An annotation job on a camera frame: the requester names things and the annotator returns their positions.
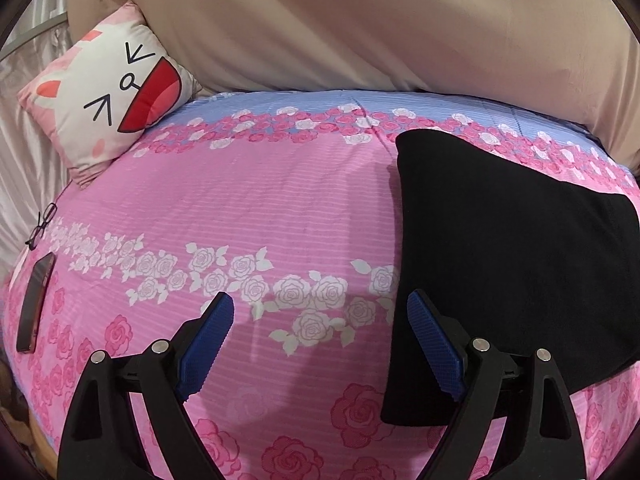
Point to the smartphone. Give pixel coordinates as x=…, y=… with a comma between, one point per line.
x=35, y=305

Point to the black eyeglasses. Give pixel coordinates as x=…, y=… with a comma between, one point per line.
x=34, y=236

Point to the beige blanket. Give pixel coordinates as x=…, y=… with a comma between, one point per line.
x=375, y=25

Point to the cartoon face pillow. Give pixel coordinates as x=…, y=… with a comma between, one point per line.
x=100, y=90

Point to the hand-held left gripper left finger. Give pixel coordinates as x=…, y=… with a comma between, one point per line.
x=210, y=340

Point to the black pants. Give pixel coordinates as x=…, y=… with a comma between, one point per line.
x=500, y=260

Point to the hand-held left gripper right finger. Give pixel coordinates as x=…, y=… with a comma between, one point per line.
x=432, y=340

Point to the metal bed frame rail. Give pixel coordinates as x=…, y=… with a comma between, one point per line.
x=35, y=30

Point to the silvery satin cloth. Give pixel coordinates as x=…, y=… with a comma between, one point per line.
x=25, y=160

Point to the pink rose print bedsheet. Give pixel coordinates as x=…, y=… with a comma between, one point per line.
x=250, y=200

